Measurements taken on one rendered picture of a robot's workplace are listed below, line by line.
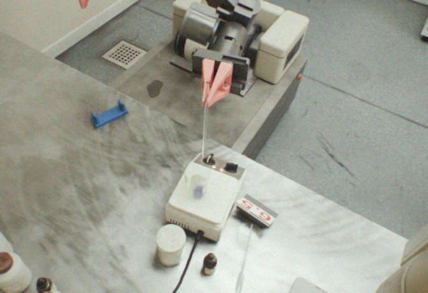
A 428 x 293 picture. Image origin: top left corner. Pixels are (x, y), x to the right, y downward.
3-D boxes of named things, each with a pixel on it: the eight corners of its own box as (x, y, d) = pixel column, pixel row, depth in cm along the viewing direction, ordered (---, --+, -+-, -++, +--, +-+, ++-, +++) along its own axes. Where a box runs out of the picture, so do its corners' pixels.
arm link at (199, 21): (260, -5, 73) (246, 23, 81) (204, -30, 73) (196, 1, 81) (241, 41, 68) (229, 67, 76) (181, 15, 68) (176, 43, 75)
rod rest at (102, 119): (122, 105, 108) (120, 96, 106) (128, 112, 107) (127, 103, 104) (90, 121, 104) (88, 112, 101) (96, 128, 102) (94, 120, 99)
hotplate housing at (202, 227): (199, 157, 99) (200, 138, 92) (246, 175, 96) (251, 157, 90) (160, 230, 85) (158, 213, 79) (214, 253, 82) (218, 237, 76)
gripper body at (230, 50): (248, 65, 64) (256, 40, 69) (190, 52, 66) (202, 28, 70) (243, 93, 69) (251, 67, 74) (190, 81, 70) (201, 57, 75)
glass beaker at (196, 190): (210, 183, 84) (213, 162, 78) (205, 204, 80) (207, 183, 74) (184, 177, 84) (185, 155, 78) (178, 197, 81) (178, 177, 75)
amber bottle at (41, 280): (38, 296, 74) (27, 283, 68) (48, 283, 76) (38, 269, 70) (51, 303, 74) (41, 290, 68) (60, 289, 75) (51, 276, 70)
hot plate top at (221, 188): (190, 162, 88) (190, 160, 87) (239, 181, 85) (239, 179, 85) (167, 205, 80) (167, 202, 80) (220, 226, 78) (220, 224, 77)
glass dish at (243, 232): (256, 223, 88) (257, 219, 86) (263, 246, 84) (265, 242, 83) (233, 228, 86) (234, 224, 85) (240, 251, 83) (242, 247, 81)
